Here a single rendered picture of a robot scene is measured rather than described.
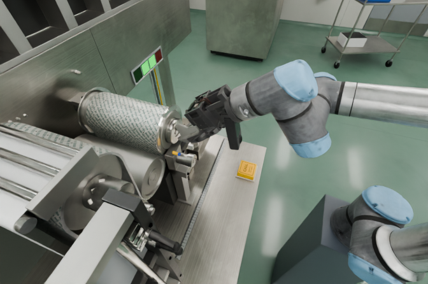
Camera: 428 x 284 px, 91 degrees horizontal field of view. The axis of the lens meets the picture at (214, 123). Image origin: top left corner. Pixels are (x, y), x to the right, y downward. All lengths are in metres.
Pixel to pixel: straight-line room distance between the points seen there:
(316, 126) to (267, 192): 1.55
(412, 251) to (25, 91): 0.95
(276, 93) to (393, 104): 0.24
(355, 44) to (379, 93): 3.37
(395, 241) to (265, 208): 1.31
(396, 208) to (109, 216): 0.71
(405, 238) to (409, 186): 1.91
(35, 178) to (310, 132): 0.44
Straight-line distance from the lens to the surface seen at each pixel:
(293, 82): 0.38
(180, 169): 0.68
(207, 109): 0.48
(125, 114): 0.63
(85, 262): 0.30
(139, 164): 0.59
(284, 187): 2.02
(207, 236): 0.84
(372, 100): 0.53
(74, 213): 0.45
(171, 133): 0.59
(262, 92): 0.40
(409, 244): 0.66
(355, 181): 2.32
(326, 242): 0.92
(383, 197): 0.80
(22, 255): 0.94
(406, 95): 0.54
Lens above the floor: 1.70
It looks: 46 degrees down
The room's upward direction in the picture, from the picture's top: straight up
